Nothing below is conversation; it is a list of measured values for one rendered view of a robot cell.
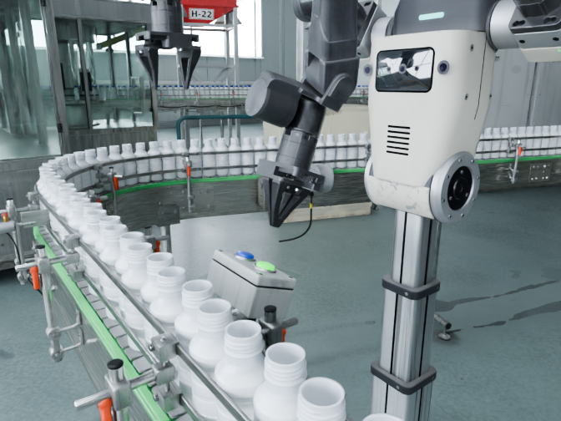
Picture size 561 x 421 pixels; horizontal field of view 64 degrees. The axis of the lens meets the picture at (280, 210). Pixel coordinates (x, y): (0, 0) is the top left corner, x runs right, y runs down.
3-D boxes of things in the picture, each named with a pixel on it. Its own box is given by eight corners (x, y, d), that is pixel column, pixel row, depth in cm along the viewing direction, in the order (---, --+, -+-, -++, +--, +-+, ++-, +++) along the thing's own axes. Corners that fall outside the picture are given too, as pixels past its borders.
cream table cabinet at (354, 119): (346, 200, 555) (351, 103, 522) (372, 214, 498) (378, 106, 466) (262, 209, 521) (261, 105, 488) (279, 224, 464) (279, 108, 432)
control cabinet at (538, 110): (537, 178, 692) (558, 47, 640) (566, 185, 646) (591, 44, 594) (495, 181, 666) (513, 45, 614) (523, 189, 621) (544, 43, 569)
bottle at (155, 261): (177, 373, 64) (169, 266, 59) (139, 367, 65) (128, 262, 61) (194, 350, 69) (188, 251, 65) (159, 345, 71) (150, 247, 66)
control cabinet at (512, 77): (491, 181, 664) (508, 45, 612) (518, 189, 618) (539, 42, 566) (445, 185, 639) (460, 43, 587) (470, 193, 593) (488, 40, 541)
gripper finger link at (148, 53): (137, 89, 85) (133, 37, 83) (172, 88, 89) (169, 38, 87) (150, 89, 80) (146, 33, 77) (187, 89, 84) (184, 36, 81)
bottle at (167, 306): (149, 378, 63) (139, 270, 58) (188, 362, 66) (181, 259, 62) (168, 401, 58) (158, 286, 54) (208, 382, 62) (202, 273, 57)
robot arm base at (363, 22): (359, 48, 107) (378, 2, 107) (338, 27, 102) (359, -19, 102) (333, 49, 114) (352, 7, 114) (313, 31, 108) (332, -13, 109)
